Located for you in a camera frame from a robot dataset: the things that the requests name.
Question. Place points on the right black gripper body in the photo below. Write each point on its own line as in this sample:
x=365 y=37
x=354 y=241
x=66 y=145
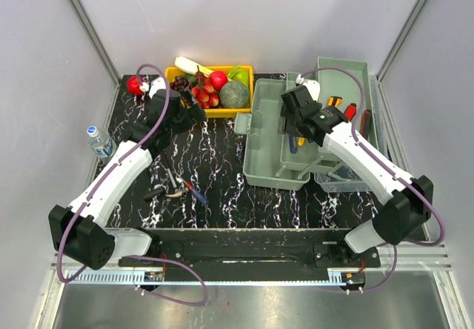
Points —
x=287 y=124

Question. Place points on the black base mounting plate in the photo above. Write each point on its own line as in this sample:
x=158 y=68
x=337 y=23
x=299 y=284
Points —
x=219 y=255

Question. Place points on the dark purple grape bunch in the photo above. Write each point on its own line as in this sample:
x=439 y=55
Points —
x=180 y=84

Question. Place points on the red lychee fruit bunch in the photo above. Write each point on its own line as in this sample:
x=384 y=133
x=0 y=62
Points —
x=203 y=90

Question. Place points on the orange handled tool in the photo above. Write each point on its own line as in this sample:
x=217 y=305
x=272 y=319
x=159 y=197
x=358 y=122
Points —
x=334 y=101

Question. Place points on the green netted melon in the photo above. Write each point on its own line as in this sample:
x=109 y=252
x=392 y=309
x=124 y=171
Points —
x=234 y=95

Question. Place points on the red apple on table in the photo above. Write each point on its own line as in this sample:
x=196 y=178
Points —
x=134 y=86

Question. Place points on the green pepper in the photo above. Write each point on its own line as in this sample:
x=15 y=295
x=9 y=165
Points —
x=238 y=73

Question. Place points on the black handled tool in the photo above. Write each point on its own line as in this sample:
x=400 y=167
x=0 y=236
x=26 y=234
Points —
x=153 y=193

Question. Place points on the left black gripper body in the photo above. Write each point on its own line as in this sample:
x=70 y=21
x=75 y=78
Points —
x=187 y=118

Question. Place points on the red handled pliers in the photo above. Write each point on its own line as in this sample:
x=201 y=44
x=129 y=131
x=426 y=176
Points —
x=350 y=111

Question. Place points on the red apple in tray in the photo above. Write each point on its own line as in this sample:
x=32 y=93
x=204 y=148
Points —
x=218 y=79

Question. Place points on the blue red screwdriver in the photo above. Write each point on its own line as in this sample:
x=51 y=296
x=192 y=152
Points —
x=198 y=195
x=293 y=144

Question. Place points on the clear plastic tool box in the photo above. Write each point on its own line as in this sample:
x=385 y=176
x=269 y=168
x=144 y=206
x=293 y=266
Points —
x=268 y=161

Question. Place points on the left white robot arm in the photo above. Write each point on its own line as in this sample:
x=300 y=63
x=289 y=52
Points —
x=78 y=230

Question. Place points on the plastic water bottle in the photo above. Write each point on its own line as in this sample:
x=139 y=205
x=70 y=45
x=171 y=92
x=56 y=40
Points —
x=101 y=143

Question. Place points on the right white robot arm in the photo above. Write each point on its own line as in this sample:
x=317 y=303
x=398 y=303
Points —
x=403 y=198

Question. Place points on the yellow plastic tray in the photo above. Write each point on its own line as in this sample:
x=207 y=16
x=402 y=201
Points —
x=219 y=112

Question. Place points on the silver pliers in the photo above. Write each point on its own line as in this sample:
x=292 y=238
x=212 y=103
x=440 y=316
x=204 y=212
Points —
x=179 y=189

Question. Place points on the aluminium frame rail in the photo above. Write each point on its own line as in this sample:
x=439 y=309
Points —
x=70 y=267

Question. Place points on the white radish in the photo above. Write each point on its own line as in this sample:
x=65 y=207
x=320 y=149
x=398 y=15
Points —
x=188 y=66

